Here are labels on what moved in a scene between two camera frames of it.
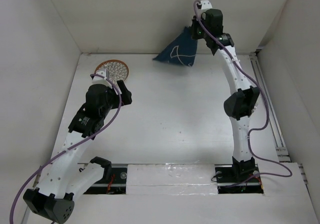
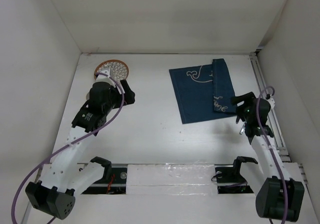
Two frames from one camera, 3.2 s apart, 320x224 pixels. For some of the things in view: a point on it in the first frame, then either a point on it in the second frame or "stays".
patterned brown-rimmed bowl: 118,70 stays
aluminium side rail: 283,152 stays
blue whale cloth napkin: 181,50 -> 204,92
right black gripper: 195,21 -> 249,96
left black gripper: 126,94 stays
